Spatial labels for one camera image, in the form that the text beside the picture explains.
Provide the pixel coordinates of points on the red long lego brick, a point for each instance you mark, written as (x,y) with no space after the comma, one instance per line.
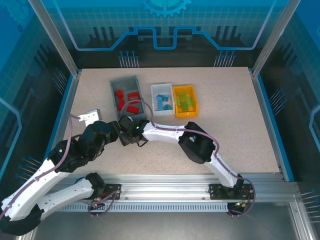
(132,109)

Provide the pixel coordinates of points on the red square lego brick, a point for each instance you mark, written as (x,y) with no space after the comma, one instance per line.
(120,107)
(119,94)
(122,101)

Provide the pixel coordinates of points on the red lego window frame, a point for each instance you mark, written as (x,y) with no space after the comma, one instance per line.
(133,94)

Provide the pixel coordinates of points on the grey plastic bin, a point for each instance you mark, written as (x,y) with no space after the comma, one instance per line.
(125,86)

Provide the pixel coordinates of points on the small blue lego brick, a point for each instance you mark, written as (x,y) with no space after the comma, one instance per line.
(165,97)

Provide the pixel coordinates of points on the white plastic bin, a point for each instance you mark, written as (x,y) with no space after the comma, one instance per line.
(162,88)

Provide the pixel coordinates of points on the small green lego brick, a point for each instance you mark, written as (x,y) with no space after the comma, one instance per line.
(183,95)
(178,99)

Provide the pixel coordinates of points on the green long lego brick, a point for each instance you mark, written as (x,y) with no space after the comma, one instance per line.
(187,108)
(189,101)
(181,103)

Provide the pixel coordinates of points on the orange plastic bin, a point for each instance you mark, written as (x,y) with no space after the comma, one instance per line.
(186,113)

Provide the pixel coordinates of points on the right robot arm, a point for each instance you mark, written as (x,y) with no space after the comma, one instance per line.
(200,147)

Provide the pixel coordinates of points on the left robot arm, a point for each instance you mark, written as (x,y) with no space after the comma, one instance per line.
(30,197)

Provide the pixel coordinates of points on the blue table edge strip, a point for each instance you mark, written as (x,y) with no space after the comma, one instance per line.
(269,112)
(65,100)

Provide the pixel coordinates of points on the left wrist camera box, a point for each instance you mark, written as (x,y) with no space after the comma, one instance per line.
(91,115)

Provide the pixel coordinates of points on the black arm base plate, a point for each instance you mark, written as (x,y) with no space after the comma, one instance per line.
(217,191)
(112,191)

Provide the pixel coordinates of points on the aluminium front rail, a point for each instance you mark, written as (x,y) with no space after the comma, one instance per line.
(165,187)

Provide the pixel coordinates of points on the aluminium frame post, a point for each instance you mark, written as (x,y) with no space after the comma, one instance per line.
(272,37)
(57,37)

